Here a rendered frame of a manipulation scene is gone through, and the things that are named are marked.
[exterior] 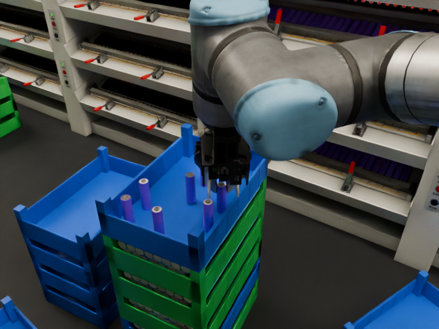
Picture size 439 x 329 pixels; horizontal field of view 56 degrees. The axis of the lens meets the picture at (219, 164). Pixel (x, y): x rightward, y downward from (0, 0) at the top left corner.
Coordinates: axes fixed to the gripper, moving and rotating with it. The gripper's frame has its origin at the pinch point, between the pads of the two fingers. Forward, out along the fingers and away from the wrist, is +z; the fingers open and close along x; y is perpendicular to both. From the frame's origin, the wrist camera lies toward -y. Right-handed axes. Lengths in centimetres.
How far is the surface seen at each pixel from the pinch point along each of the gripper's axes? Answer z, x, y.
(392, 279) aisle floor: 49, 49, -2
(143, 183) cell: 0.3, -14.2, -0.9
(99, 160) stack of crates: 27, -31, -31
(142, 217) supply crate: 5.8, -14.9, 2.8
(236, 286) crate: 25.0, 3.1, 8.6
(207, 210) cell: -0.3, -2.8, 5.9
